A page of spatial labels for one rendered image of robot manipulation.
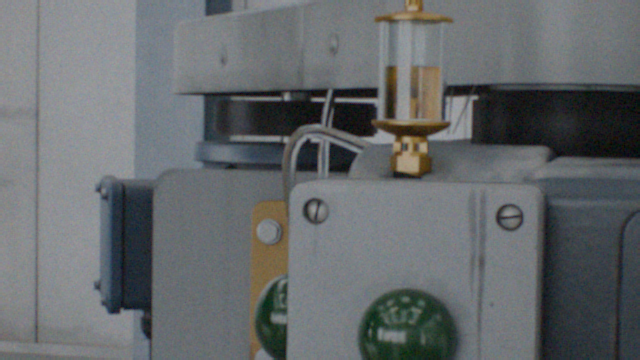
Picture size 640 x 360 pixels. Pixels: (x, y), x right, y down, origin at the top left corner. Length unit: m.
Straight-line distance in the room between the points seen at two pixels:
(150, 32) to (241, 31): 4.67
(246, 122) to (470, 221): 0.52
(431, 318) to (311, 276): 0.04
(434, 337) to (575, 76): 0.20
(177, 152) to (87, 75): 0.82
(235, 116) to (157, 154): 4.56
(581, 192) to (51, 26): 5.75
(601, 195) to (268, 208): 0.43
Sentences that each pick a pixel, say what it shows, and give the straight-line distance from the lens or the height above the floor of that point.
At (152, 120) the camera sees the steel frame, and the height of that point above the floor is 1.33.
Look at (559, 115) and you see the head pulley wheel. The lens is 0.54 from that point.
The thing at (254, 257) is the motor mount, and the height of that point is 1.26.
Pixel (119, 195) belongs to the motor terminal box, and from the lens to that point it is 0.87.
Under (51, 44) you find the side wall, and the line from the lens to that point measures 6.14.
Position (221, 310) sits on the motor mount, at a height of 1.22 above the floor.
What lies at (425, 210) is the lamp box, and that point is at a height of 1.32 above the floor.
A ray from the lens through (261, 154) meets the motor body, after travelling 0.87.
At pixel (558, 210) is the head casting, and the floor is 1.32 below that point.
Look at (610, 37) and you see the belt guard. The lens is 0.54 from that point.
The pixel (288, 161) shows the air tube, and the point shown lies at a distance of 0.57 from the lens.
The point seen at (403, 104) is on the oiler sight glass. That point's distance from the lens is 0.45.
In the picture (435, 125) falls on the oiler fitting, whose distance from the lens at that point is 0.45.
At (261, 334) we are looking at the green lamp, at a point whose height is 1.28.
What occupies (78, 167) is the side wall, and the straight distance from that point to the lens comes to 6.08.
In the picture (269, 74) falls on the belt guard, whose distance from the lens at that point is 0.77.
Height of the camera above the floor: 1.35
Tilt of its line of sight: 3 degrees down
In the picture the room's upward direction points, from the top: 1 degrees clockwise
